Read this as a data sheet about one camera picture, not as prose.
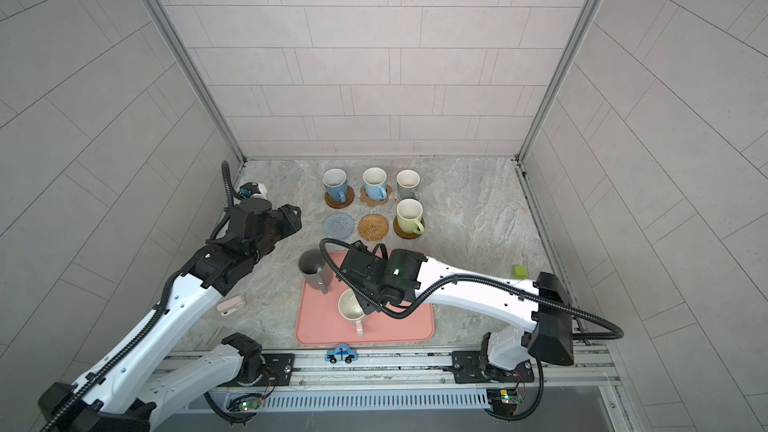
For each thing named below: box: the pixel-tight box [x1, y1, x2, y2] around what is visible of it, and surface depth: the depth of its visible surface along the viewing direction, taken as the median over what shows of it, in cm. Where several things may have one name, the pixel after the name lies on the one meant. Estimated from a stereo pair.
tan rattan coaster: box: [357, 214, 389, 241], surface depth 98 cm
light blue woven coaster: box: [322, 212, 355, 239], surface depth 98 cm
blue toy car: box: [324, 344, 358, 364], surface depth 74 cm
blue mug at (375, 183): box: [362, 166, 388, 201], surface depth 101 cm
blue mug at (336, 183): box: [323, 168, 348, 203], surface depth 99 cm
